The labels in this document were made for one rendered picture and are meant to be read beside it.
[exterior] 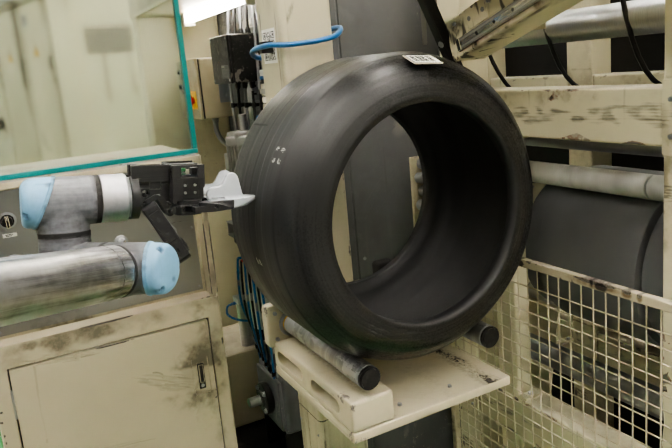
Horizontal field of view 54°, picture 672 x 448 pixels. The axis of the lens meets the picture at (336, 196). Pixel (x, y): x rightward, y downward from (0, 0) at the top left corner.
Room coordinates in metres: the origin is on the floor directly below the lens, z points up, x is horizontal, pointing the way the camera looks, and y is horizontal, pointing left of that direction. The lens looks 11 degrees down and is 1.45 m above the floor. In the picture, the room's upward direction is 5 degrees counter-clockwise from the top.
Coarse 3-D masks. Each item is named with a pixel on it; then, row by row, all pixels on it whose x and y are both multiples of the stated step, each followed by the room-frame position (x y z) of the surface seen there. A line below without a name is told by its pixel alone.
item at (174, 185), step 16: (128, 176) 1.04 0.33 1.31; (144, 176) 1.02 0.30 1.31; (160, 176) 1.03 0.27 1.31; (176, 176) 1.03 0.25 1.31; (192, 176) 1.07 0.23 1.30; (160, 192) 1.04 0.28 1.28; (176, 192) 1.03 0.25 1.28; (192, 192) 1.05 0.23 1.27; (160, 208) 1.06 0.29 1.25; (176, 208) 1.03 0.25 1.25
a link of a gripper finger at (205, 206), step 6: (204, 204) 1.04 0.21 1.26; (210, 204) 1.04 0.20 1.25; (216, 204) 1.05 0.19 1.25; (222, 204) 1.06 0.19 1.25; (228, 204) 1.07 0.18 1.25; (186, 210) 1.04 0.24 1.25; (192, 210) 1.04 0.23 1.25; (198, 210) 1.03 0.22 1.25; (204, 210) 1.04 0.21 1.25; (210, 210) 1.04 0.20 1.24; (216, 210) 1.05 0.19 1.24; (222, 210) 1.05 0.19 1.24
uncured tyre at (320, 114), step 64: (384, 64) 1.15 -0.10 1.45; (448, 64) 1.21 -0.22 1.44; (256, 128) 1.22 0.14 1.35; (320, 128) 1.07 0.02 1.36; (448, 128) 1.47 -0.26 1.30; (512, 128) 1.24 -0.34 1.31; (256, 192) 1.12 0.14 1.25; (320, 192) 1.05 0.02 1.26; (448, 192) 1.50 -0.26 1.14; (512, 192) 1.24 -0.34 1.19; (320, 256) 1.04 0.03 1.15; (448, 256) 1.45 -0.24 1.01; (512, 256) 1.23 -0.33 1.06; (320, 320) 1.07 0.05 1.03; (384, 320) 1.09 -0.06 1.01; (448, 320) 1.15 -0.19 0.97
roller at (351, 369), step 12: (288, 324) 1.37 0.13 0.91; (300, 336) 1.31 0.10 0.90; (312, 336) 1.27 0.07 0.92; (312, 348) 1.26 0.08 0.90; (324, 348) 1.22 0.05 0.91; (336, 360) 1.17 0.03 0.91; (348, 360) 1.14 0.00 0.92; (360, 360) 1.13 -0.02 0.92; (348, 372) 1.12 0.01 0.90; (360, 372) 1.10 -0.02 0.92; (372, 372) 1.10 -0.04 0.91; (360, 384) 1.09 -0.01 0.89; (372, 384) 1.10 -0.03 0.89
